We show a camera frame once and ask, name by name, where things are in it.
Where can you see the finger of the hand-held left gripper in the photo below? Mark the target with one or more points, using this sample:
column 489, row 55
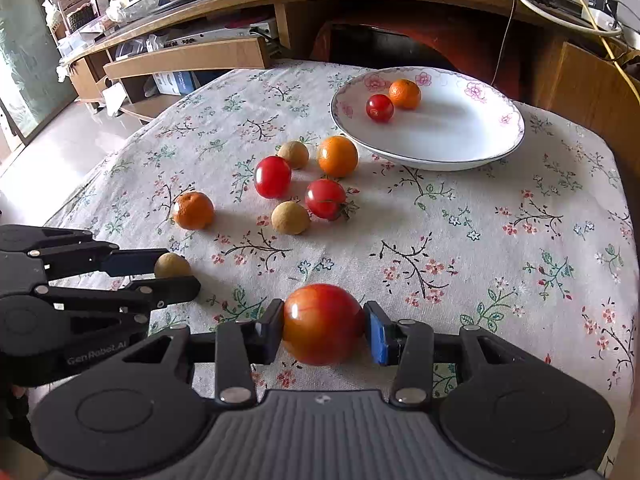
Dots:
column 165, row 287
column 140, row 261

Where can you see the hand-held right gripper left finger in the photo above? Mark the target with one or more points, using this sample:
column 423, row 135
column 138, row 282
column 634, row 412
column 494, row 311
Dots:
column 270, row 335

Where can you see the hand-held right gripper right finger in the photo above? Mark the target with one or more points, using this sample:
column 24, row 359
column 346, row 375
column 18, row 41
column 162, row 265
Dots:
column 377, row 337

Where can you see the tan longan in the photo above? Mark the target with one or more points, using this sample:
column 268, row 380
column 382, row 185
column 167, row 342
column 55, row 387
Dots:
column 293, row 154
column 290, row 217
column 172, row 264

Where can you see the large red tomato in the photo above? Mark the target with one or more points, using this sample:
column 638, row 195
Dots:
column 322, row 322

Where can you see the bumpy tangerine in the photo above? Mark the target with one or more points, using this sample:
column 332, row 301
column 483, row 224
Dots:
column 193, row 210

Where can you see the red tomato with stem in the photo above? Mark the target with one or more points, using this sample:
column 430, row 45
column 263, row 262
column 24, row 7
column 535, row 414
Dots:
column 326, row 199

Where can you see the white floral plate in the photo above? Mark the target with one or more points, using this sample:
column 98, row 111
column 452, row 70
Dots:
column 450, row 120

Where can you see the floral tablecloth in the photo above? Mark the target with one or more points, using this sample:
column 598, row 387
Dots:
column 450, row 260

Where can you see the blue and white box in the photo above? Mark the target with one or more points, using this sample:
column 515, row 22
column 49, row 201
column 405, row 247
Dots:
column 172, row 82

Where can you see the large smooth orange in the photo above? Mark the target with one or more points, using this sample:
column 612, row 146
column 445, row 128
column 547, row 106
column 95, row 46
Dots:
column 338, row 156

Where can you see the small red tomato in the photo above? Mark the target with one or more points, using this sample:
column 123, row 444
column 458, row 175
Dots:
column 379, row 108

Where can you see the glass door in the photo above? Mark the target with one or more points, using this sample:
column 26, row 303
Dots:
column 25, row 60

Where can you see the silver set-top box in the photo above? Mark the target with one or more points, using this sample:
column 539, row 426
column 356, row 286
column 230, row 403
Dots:
column 220, row 35

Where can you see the small tangerine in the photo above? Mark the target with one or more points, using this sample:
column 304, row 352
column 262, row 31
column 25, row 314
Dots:
column 405, row 94

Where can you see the wooden board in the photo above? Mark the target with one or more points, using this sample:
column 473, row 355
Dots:
column 595, row 90

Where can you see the long white power strip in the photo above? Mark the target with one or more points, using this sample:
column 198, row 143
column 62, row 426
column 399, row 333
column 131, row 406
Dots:
column 597, row 20

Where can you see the black power adapter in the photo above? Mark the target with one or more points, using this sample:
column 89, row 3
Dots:
column 602, row 2

